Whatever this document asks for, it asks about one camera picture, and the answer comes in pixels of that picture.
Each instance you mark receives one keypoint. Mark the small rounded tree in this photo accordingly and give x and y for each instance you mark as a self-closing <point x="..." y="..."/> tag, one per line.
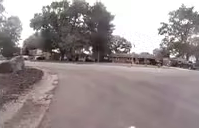
<point x="120" y="44"/>

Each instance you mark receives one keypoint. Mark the low brown building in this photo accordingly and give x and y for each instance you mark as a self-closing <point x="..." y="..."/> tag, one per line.
<point x="133" y="58"/>

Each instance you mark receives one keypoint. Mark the grey asphalt road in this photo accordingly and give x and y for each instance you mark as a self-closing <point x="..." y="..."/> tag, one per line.
<point x="120" y="96"/>

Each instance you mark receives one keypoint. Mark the large dark tree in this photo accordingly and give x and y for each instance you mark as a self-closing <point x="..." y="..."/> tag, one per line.
<point x="77" y="26"/>

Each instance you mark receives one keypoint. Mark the pale concrete kerb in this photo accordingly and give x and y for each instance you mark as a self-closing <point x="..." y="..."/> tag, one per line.
<point x="30" y="103"/>

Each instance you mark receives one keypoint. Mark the parked vehicle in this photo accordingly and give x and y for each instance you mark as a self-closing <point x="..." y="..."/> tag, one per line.
<point x="190" y="64"/>

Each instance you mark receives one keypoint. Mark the tree with spreading crown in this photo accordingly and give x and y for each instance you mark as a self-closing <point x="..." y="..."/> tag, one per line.
<point x="185" y="30"/>

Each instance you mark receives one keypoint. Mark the brown mulch bed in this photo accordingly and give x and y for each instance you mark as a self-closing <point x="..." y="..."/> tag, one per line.
<point x="7" y="86"/>

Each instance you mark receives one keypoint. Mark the dark leafy tree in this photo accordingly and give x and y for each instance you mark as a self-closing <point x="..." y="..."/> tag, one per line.
<point x="3" y="36"/>

